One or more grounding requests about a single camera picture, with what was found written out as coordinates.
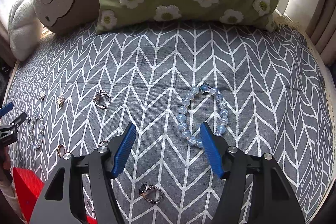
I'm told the silver crystal bracelet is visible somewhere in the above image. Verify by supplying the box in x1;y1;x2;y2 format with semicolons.
27;113;46;151

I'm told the silver flower brooch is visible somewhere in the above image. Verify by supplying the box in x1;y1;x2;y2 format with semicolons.
56;95;66;109

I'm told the red plastic tray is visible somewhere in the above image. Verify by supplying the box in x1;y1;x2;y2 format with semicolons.
12;166;98;224

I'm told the silver twisted ring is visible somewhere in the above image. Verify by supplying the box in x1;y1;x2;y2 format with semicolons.
92;90;112;110

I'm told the blue bead bracelet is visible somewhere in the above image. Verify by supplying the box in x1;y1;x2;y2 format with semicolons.
177;81;230;149

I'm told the small silver stud earring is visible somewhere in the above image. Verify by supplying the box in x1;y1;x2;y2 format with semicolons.
39;92;46;100

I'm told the white pumpkin cushion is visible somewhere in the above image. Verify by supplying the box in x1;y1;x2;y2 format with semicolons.
7;0;43;61

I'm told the grey chevron bed cover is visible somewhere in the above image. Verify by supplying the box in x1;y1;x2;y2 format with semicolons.
3;22;335;223

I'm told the silver ring dark stone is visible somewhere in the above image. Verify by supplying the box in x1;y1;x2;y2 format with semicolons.
138;183;164;205

